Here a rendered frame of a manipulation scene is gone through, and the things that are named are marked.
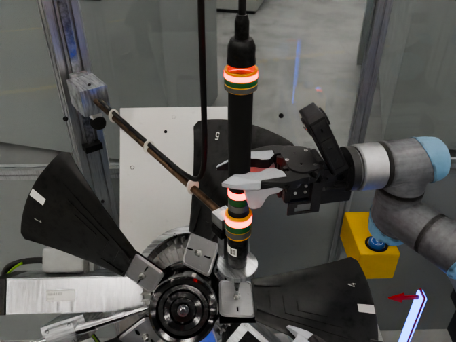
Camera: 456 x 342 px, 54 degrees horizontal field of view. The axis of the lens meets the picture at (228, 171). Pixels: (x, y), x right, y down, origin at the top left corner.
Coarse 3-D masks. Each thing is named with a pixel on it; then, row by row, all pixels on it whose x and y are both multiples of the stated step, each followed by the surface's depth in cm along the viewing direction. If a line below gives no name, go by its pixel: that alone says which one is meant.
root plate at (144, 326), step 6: (144, 318) 79; (138, 324) 79; (144, 324) 80; (150, 324) 81; (132, 330) 79; (138, 330) 80; (144, 330) 81; (150, 330) 82; (120, 336) 78; (126, 336) 79; (132, 336) 80; (138, 336) 81; (150, 336) 83; (156, 336) 84
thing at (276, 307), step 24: (336, 264) 90; (264, 288) 84; (288, 288) 84; (312, 288) 85; (336, 288) 85; (360, 288) 85; (264, 312) 79; (288, 312) 80; (312, 312) 80; (336, 312) 81; (360, 312) 82; (336, 336) 78; (360, 336) 79
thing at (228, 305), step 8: (224, 280) 86; (224, 288) 84; (232, 288) 84; (240, 288) 84; (248, 288) 85; (224, 296) 82; (232, 296) 82; (240, 296) 83; (248, 296) 83; (224, 304) 80; (232, 304) 81; (240, 304) 81; (248, 304) 81; (224, 312) 79; (232, 312) 79; (240, 312) 79; (248, 312) 79
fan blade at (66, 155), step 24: (48, 168) 79; (72, 168) 78; (48, 192) 81; (72, 192) 79; (24, 216) 85; (48, 216) 83; (72, 216) 81; (96, 216) 79; (48, 240) 87; (72, 240) 84; (96, 240) 81; (120, 240) 79; (96, 264) 87; (120, 264) 83
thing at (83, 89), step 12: (84, 72) 114; (72, 84) 110; (84, 84) 110; (96, 84) 110; (72, 96) 113; (84, 96) 107; (96, 96) 109; (108, 96) 111; (84, 108) 109; (96, 108) 111
